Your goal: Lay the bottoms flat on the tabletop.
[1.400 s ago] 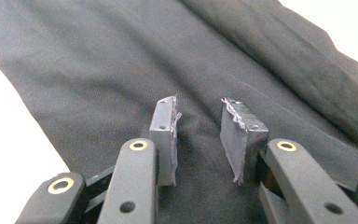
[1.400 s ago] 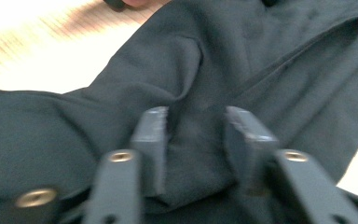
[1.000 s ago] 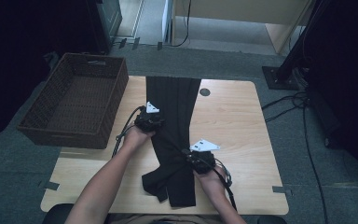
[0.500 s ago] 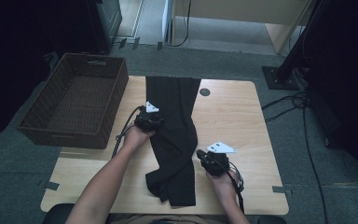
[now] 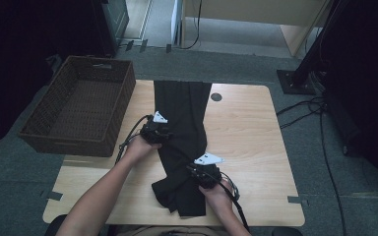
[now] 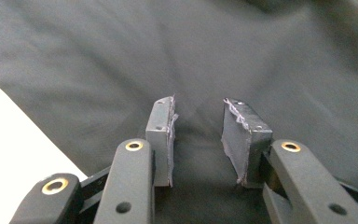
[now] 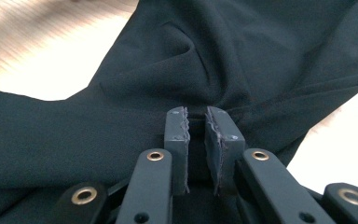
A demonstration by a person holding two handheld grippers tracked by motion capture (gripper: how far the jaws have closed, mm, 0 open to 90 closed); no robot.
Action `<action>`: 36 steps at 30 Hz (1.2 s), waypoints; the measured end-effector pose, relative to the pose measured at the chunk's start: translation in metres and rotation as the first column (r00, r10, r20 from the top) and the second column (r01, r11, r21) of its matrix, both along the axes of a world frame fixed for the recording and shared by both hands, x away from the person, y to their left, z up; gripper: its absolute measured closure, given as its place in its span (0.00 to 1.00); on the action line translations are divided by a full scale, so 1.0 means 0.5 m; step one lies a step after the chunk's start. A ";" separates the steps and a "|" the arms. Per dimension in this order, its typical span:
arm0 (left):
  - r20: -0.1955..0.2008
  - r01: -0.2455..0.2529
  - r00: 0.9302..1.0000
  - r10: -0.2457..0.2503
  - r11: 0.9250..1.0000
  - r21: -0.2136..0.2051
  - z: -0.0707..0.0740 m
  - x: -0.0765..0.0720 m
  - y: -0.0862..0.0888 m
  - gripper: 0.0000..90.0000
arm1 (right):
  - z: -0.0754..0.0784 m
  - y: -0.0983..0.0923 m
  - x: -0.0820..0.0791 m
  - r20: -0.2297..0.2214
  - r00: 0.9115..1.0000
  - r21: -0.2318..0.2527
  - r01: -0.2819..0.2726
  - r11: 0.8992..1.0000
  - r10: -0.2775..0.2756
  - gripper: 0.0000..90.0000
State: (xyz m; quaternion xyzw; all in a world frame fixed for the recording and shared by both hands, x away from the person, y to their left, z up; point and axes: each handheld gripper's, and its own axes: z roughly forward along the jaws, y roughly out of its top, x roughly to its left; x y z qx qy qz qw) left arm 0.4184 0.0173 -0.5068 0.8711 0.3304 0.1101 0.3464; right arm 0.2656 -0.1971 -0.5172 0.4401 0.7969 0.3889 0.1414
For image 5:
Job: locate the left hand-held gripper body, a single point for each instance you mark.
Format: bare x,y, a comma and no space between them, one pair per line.
154,132

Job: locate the white panel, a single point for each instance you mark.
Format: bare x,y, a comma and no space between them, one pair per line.
176,19

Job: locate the dark curtain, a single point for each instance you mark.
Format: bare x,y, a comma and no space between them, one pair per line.
367,82
6,65

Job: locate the light wooden desk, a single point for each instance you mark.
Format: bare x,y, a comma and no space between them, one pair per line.
242,10

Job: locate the black cabinet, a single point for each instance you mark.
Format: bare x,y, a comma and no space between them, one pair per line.
108,26

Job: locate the person's right hand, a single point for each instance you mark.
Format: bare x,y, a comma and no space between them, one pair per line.
221,196

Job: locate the brown wicker basket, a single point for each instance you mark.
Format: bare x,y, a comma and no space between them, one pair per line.
78,111

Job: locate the grey round table grommet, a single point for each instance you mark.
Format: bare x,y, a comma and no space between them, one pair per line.
216,97

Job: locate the person's left hand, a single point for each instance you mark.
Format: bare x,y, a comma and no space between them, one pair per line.
139,150

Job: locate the black metal stand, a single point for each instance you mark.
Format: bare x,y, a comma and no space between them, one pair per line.
303,73

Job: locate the grey tape strip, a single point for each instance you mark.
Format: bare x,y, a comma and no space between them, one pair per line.
129,46
55,195
168,48
143,46
297,199

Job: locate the black pants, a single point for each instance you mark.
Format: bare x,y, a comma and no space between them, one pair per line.
182,108

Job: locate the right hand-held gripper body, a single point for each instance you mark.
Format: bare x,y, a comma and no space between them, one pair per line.
208,175

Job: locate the person's lap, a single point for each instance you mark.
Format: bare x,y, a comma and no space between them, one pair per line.
177,231

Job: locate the black chair armrest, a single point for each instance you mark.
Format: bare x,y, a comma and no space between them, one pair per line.
287,231
53,227

